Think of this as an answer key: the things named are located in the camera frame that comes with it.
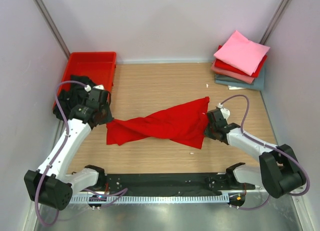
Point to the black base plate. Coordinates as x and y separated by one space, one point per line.
174 184

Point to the folded white t shirt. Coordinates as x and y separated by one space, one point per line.
235 88

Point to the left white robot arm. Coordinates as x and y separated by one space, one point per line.
50 185

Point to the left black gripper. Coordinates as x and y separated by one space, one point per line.
104 113

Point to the red plastic bin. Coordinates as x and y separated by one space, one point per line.
98 66

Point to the black t shirt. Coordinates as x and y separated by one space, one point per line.
76 94

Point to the white slotted cable duct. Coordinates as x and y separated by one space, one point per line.
86 198

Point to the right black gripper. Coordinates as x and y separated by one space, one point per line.
211 132

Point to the folded salmon t shirt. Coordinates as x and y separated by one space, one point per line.
241 77

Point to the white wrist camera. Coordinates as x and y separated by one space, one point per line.
225 112
88 88

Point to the folded pink t shirt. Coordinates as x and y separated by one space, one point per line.
237 39

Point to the right aluminium frame post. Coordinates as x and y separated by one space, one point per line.
276 18

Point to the aluminium frame post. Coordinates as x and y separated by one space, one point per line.
276 18
52 26

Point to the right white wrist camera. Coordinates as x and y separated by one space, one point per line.
225 112

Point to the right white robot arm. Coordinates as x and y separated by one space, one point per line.
278 172

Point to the folded grey t shirt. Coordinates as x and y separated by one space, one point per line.
257 84

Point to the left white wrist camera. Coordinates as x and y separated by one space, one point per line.
88 88

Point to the left aluminium frame post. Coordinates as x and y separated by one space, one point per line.
52 26

